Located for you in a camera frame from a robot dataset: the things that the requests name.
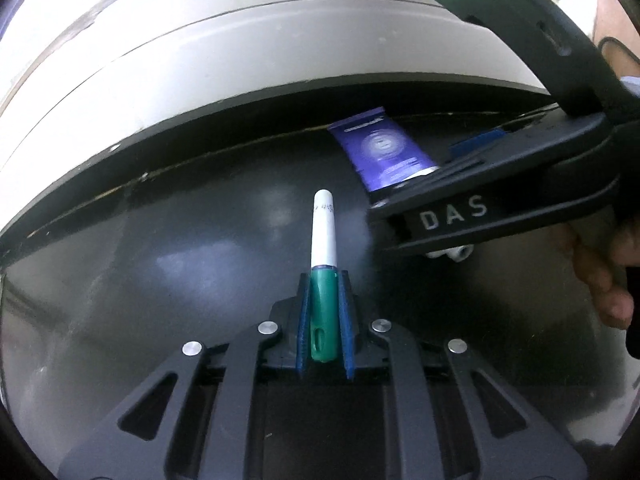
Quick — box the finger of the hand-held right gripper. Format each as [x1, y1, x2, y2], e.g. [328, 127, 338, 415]
[449, 111, 610, 162]
[369, 156, 490, 219]

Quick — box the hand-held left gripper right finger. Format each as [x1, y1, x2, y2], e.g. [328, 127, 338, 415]
[336, 275, 587, 480]

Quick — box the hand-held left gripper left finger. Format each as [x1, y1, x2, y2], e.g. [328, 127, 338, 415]
[57, 275, 313, 480]

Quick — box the purple squeeze tube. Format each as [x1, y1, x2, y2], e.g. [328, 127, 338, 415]
[327, 106, 473, 263]

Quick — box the white marker with green cap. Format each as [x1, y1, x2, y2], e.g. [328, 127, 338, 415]
[306, 189, 346, 363]

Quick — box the person's right hand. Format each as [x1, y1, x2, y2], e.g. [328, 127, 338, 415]
[562, 200, 640, 331]

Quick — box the black framed wooden panel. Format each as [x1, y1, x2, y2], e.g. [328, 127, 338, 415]
[597, 35, 640, 81]

